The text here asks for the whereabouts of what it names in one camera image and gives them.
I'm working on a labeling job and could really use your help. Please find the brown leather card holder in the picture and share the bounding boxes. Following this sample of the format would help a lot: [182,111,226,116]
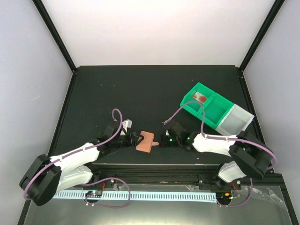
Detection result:
[135,131,160,153]

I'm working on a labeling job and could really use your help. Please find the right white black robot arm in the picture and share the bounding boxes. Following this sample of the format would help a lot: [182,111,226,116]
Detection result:
[160,131,275,189]

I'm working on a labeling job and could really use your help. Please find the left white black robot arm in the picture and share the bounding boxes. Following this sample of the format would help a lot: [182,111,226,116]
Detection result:
[19,120,144,206]

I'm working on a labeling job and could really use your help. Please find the red circle card in bin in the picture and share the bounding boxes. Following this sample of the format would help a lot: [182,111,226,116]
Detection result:
[192,92,208,104]

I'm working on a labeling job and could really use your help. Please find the green plastic bin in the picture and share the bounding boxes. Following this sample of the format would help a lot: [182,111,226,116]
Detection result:
[203,93,234,129]
[180,82,216,117]

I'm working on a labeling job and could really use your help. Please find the left small circuit board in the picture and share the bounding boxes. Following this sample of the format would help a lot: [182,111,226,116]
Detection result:
[85,190,102,198]

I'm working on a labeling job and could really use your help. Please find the small circuit board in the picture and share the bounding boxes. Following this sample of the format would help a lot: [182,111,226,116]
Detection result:
[85,190,102,198]
[216,193,233,200]

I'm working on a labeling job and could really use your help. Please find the clear plastic bin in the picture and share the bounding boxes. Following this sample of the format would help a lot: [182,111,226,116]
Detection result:
[215,104,255,135]

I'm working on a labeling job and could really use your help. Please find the right small circuit board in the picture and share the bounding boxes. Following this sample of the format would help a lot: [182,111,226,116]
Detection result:
[216,193,233,200]

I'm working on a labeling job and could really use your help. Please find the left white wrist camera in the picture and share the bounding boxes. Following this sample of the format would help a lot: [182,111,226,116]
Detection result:
[120,119,132,135]

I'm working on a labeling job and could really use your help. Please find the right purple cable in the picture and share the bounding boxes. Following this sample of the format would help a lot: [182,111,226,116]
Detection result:
[162,101,278,171]

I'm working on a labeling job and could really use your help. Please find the light blue slotted cable duct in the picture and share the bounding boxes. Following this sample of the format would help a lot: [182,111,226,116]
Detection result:
[54,190,217,203]

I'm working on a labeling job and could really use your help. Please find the left black frame post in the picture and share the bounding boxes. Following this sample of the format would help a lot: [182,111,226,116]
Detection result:
[31,0,77,73]

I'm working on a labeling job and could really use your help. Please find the black frame post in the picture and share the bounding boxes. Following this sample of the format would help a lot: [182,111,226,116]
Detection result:
[31,0,77,73]
[238,0,286,71]

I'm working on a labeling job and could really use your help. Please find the right black frame post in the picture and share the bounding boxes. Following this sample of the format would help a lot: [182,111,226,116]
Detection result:
[238,0,286,71]

